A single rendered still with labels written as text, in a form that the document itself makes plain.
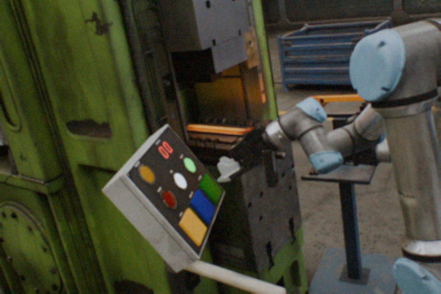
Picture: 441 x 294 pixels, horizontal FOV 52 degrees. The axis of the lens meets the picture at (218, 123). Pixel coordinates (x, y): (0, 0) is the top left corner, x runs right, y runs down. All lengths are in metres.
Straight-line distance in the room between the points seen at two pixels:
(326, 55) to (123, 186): 4.60
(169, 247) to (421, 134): 0.63
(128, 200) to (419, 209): 0.63
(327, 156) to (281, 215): 0.83
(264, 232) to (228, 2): 0.89
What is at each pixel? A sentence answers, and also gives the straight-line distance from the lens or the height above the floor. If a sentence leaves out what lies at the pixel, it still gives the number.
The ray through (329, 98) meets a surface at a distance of 2.23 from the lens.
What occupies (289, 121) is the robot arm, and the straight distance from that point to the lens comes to 1.20.
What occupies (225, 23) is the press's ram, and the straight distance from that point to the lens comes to 1.64.
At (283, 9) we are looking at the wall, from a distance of 10.95.
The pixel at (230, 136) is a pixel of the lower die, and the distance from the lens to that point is 1.77.
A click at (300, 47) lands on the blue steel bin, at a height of 0.56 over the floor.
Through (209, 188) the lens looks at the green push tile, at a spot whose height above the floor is 1.02.
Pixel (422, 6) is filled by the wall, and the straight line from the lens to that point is 9.44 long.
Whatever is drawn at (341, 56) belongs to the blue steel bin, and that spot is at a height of 0.44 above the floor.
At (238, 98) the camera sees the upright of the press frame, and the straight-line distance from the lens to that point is 2.02.
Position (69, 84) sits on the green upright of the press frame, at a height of 1.30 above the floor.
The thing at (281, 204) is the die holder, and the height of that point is 0.65.
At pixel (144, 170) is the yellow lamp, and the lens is 1.14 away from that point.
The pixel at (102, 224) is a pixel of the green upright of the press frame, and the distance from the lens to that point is 1.97.
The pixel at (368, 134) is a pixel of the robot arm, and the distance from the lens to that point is 1.18.
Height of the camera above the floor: 1.61
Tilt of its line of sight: 18 degrees down
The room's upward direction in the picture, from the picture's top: 11 degrees counter-clockwise
